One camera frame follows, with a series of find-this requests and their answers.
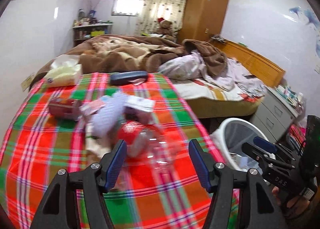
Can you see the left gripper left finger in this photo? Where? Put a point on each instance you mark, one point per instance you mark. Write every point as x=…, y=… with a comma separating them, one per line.
x=59, y=205

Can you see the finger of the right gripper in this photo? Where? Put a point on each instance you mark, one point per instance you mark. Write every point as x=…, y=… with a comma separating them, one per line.
x=262, y=158
x=265, y=145

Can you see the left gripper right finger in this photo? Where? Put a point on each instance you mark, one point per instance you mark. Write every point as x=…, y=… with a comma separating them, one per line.
x=257, y=208

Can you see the red snack can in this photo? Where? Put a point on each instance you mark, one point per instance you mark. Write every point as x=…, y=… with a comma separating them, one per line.
x=67, y=109

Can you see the clear bottle red label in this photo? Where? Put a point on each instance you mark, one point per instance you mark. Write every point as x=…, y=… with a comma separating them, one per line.
x=149, y=144

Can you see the purple white milk carton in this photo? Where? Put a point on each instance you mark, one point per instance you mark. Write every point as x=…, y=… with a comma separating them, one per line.
x=139, y=109

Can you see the white trash bin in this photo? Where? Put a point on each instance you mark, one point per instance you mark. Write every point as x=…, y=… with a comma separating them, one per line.
x=229, y=138

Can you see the right hand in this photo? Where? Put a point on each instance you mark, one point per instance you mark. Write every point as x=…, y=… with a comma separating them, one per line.
x=295, y=206

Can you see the red patterned bag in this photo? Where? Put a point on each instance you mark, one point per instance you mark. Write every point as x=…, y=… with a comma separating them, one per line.
x=296, y=139

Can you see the grey drawer nightstand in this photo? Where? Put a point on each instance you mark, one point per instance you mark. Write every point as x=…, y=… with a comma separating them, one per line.
x=274, y=116

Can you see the mattress with floral sheet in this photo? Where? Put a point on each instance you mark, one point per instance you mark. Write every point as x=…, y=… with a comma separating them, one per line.
x=209, y=101

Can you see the wooden headboard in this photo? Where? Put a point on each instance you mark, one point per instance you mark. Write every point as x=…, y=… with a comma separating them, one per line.
x=258, y=65

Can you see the plaid cloth red green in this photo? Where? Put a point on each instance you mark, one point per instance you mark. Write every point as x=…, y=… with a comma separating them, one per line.
x=36, y=146

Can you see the tissue pack plastic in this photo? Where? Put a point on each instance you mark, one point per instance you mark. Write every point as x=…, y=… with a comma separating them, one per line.
x=65, y=70

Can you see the dark blue glasses case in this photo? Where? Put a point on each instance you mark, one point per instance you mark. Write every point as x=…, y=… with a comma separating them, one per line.
x=128, y=78

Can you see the wooden wardrobe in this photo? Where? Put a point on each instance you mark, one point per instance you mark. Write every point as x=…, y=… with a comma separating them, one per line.
x=202, y=19

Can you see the teddy bear red hat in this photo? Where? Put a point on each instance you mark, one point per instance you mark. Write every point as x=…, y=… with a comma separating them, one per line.
x=165, y=29

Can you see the brown blanket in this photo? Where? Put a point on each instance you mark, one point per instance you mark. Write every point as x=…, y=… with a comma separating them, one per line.
x=118, y=53

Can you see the patterned curtain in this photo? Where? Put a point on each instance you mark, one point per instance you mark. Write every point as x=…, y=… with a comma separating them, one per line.
x=152, y=10

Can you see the window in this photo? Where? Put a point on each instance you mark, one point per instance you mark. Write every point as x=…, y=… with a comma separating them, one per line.
x=127, y=7

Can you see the wall socket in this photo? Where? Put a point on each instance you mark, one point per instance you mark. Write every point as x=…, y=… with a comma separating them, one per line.
x=27, y=82

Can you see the wall shelf with items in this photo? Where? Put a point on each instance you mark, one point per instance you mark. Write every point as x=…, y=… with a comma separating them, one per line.
x=87, y=27

